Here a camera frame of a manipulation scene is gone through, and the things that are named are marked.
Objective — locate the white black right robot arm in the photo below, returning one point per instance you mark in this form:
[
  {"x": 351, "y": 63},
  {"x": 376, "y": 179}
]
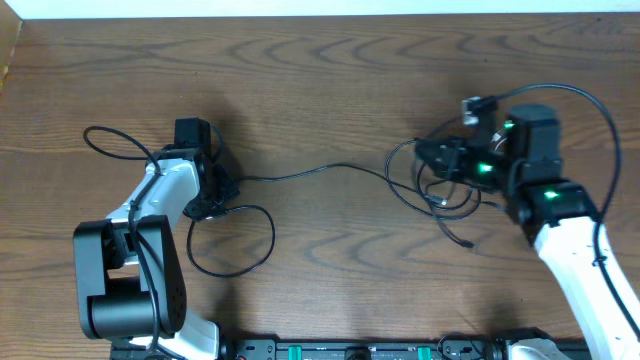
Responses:
[{"x": 557, "y": 216}]

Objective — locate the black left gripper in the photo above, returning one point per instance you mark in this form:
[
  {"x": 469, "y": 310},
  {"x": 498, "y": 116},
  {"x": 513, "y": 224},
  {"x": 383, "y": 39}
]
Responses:
[{"x": 231, "y": 190}]

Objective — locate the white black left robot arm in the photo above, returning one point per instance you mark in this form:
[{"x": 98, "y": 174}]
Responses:
[{"x": 130, "y": 286}]

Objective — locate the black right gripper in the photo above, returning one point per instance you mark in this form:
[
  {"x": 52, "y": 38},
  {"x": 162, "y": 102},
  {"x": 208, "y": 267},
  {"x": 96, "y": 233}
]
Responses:
[{"x": 454, "y": 148}]

